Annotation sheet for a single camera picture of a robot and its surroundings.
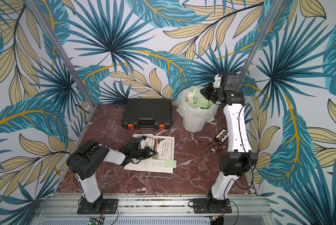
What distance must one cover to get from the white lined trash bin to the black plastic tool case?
148 millimetres

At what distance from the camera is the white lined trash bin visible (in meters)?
0.82

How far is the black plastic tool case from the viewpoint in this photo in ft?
3.36
